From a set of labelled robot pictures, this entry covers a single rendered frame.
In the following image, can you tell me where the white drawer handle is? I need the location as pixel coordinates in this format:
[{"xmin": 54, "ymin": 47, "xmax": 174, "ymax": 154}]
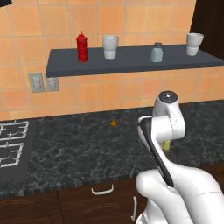
[{"xmin": 90, "ymin": 184, "xmax": 115, "ymax": 196}]

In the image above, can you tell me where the white cupboard door handle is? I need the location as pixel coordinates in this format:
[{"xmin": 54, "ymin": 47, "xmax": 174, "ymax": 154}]
[{"xmin": 130, "ymin": 195, "xmax": 138, "ymax": 221}]

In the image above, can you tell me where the dark wood cupboard door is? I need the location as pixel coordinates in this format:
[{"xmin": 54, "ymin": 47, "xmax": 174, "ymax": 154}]
[
  {"xmin": 0, "ymin": 191, "xmax": 65, "ymax": 224},
  {"xmin": 59, "ymin": 195, "xmax": 150, "ymax": 224}
]

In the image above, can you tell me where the dark wood drawer front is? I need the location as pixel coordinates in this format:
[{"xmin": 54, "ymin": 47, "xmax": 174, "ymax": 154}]
[{"xmin": 57, "ymin": 178, "xmax": 142, "ymax": 216}]

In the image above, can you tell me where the white cup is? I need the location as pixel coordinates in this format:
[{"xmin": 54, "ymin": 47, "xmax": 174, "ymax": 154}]
[
  {"xmin": 101, "ymin": 34, "xmax": 120, "ymax": 61},
  {"xmin": 185, "ymin": 32, "xmax": 205, "ymax": 57}
]

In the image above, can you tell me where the red condiment bottle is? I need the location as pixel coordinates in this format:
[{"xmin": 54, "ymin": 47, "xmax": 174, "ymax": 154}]
[{"xmin": 76, "ymin": 31, "xmax": 89, "ymax": 63}]

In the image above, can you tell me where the dark wood tall cabinet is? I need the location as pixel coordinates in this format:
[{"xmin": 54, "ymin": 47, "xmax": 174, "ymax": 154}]
[{"xmin": 189, "ymin": 0, "xmax": 224, "ymax": 61}]

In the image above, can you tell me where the grey wall socket plate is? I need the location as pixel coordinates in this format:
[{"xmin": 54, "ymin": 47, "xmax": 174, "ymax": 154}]
[
  {"xmin": 27, "ymin": 72, "xmax": 46, "ymax": 94},
  {"xmin": 43, "ymin": 71, "xmax": 60, "ymax": 93}
]

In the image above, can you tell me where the pale blue shaker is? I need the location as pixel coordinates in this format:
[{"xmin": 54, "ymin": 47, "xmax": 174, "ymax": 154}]
[{"xmin": 150, "ymin": 42, "xmax": 164, "ymax": 63}]

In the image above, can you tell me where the dark grey wall shelf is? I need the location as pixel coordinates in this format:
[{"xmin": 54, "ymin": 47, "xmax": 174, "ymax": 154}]
[{"xmin": 45, "ymin": 44, "xmax": 224, "ymax": 79}]

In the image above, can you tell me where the black hob with grates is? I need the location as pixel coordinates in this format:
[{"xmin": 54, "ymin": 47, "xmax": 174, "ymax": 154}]
[{"xmin": 0, "ymin": 120, "xmax": 38, "ymax": 184}]

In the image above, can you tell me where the yellow condiment bottle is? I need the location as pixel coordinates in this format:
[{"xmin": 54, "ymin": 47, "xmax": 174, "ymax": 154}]
[{"xmin": 162, "ymin": 139, "xmax": 172, "ymax": 151}]

